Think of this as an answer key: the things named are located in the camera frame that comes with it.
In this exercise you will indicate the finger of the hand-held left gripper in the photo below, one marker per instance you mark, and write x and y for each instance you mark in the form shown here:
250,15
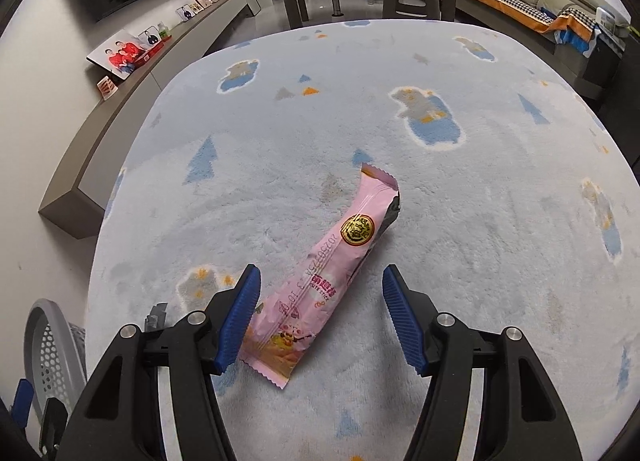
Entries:
22,403

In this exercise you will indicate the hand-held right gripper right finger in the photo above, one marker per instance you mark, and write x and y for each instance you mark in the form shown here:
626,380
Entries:
405,321

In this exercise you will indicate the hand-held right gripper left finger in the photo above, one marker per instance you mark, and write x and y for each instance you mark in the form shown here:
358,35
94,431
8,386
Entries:
240,321

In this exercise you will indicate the grey perforated waste basket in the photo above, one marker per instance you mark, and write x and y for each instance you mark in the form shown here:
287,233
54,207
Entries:
55,356

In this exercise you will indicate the pink snack wrapper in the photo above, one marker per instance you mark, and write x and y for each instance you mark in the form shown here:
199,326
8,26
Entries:
345,251

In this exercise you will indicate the light blue printed blanket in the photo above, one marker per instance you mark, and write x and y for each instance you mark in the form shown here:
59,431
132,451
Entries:
475,191

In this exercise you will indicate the small red white card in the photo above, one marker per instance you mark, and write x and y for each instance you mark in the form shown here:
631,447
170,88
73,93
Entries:
106,87

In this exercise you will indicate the flat red box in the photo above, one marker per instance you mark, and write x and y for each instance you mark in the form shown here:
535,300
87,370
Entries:
150,53

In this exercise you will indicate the large family photo print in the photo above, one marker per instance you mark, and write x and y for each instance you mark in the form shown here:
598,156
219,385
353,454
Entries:
120,53

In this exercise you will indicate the small green bottle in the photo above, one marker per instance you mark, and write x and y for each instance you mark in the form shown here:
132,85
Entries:
164,31

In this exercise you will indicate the small white box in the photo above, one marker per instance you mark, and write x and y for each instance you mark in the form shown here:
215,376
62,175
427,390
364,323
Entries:
612,21

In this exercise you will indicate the grey wall shelf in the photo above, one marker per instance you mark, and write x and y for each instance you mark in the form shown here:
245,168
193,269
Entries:
100,151

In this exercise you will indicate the small portrait photo frame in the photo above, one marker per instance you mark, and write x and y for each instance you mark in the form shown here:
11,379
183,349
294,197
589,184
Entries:
149,37

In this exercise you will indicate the small dark photo frame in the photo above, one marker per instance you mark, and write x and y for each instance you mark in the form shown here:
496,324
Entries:
185,13

